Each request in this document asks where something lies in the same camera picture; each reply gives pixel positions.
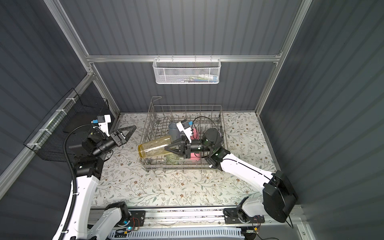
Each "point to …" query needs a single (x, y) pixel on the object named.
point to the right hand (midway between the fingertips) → (167, 152)
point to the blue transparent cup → (173, 131)
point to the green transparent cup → (172, 159)
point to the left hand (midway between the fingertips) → (135, 129)
